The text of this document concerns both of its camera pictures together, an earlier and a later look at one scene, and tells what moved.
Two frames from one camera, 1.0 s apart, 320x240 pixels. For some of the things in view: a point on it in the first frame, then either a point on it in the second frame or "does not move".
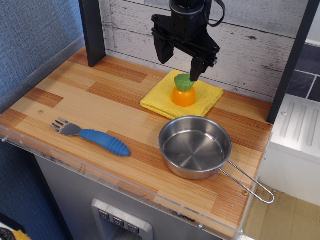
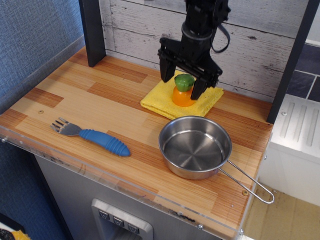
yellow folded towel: x=159 y=99 does not move
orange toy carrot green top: x=184 y=95 does not move
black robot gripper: x=190 y=33 to x=192 y=55
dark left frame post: x=92 y=19 does not move
